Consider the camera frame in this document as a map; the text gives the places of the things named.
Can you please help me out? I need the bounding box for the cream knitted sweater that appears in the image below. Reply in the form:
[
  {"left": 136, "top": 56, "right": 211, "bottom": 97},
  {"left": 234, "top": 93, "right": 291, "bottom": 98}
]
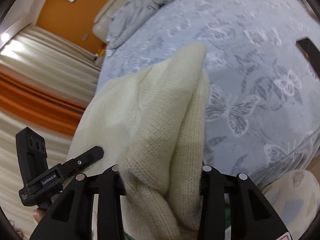
[{"left": 67, "top": 42, "right": 209, "bottom": 239}]

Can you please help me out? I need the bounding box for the black smartphone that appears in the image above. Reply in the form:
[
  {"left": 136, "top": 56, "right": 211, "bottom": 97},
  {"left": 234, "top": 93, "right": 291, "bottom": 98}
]
[{"left": 296, "top": 37, "right": 320, "bottom": 77}]

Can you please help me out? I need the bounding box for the butterfly patterned bed sheet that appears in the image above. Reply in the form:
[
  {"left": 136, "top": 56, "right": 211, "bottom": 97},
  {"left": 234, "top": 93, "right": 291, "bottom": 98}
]
[{"left": 98, "top": 0, "right": 319, "bottom": 184}]

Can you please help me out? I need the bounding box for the left hand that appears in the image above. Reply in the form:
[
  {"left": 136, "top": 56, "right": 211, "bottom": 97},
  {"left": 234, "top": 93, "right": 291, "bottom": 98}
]
[{"left": 33, "top": 208, "right": 46, "bottom": 224}]

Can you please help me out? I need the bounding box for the cream and orange curtain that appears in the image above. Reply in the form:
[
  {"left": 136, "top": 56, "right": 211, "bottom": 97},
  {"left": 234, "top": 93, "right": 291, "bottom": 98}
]
[{"left": 1, "top": 25, "right": 100, "bottom": 239}]

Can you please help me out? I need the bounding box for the grey rumpled duvet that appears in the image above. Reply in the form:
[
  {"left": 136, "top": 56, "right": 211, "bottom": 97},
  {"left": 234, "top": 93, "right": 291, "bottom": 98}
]
[{"left": 106, "top": 0, "right": 174, "bottom": 50}]

